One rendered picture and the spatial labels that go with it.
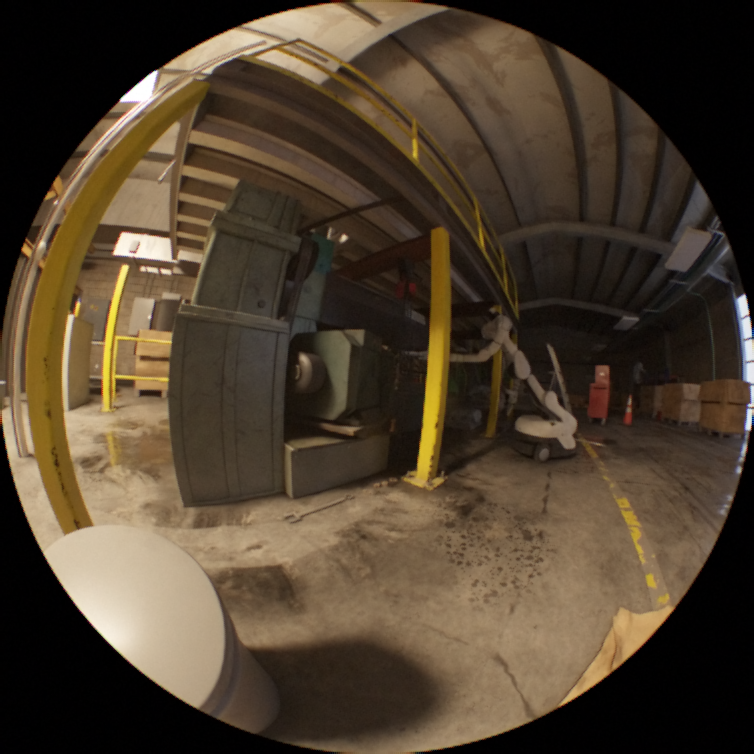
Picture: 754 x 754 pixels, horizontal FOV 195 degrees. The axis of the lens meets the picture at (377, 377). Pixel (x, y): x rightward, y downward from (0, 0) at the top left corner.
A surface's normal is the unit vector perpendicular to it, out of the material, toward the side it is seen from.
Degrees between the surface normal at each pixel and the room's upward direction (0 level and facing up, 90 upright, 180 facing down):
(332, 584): 0
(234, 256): 90
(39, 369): 90
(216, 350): 90
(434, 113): 171
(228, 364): 90
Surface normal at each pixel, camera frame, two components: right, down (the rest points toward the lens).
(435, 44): 0.04, 0.99
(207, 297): 0.73, 0.06
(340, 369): -0.39, -0.04
